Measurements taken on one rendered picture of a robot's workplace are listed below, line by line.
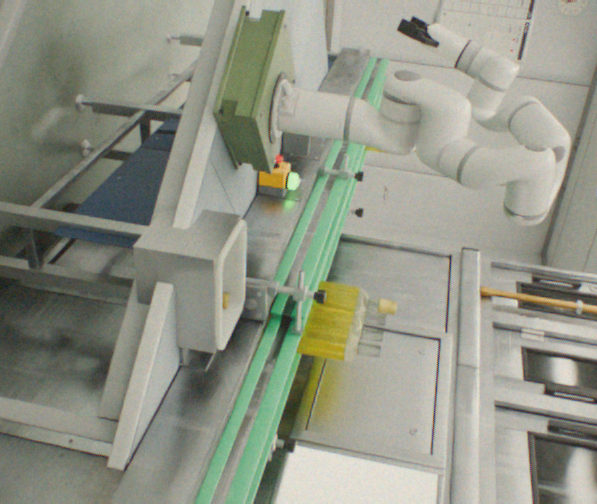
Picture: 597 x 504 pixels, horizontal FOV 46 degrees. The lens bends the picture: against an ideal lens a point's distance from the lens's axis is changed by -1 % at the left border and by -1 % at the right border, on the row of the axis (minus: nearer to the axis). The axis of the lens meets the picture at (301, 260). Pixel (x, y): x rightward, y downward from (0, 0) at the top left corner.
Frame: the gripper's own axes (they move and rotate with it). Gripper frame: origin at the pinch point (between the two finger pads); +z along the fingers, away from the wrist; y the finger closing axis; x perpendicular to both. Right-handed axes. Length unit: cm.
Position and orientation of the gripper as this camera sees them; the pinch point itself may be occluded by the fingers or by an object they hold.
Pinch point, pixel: (408, 24)
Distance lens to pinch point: 180.9
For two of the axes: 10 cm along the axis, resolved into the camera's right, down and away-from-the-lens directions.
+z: -8.3, -5.2, 1.7
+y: -4.0, 3.6, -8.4
